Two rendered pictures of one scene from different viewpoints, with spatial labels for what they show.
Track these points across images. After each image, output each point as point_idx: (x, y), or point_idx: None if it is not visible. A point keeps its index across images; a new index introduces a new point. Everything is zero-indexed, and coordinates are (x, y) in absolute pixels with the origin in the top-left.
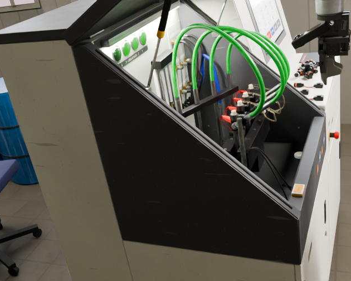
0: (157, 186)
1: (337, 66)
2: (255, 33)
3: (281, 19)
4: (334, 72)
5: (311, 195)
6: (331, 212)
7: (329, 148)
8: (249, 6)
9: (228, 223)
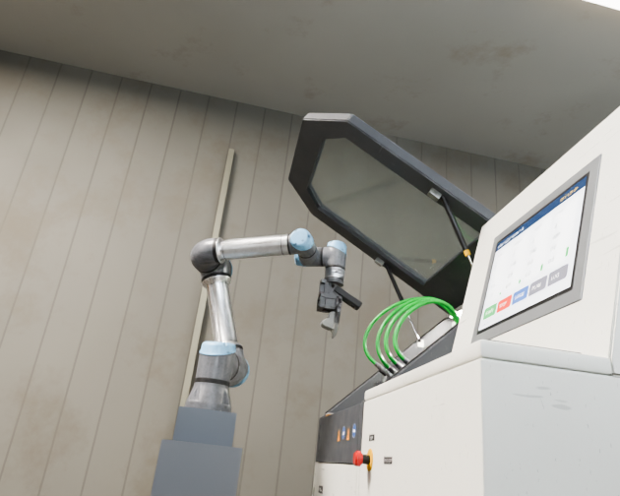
0: None
1: (326, 322)
2: (414, 301)
3: (580, 263)
4: (325, 326)
5: (329, 440)
6: None
7: (370, 492)
8: (491, 265)
9: None
